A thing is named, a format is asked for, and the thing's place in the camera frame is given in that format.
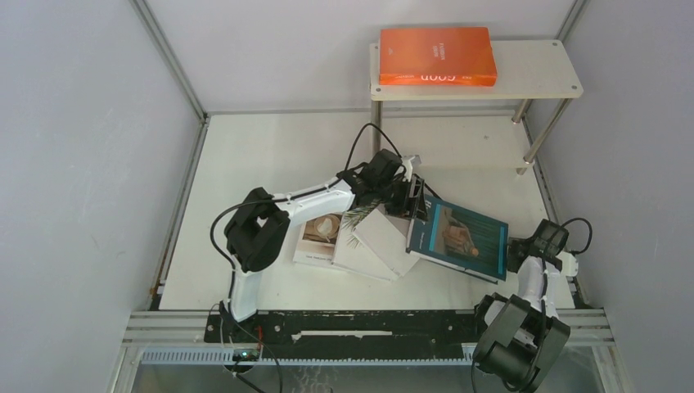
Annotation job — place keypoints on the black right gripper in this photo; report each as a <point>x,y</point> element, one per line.
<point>513,242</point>

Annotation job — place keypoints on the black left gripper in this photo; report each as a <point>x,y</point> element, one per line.
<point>407,205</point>

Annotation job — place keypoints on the teal Humor book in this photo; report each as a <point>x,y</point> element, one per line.
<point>460,239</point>

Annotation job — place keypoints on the orange hardcover book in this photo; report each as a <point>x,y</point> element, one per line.
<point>447,56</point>

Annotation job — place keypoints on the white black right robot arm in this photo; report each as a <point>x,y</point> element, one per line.
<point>521,336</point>

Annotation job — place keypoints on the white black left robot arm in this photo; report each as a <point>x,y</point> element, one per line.
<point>258,227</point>

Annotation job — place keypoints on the grey white plain book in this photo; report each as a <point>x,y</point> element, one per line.
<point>386,238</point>

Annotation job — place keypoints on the palm leaf cover book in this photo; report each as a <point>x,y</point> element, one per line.
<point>351,255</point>

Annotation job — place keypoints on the coffee cover book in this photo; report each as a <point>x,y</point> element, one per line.
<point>317,241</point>

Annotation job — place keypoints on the white raised shelf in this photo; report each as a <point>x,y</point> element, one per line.
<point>503,126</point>

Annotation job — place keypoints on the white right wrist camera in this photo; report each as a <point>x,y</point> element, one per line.
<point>569,264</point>

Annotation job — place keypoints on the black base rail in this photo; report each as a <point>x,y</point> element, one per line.
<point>395,335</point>

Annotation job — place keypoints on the aluminium frame rail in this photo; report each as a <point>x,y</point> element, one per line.
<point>146,15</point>

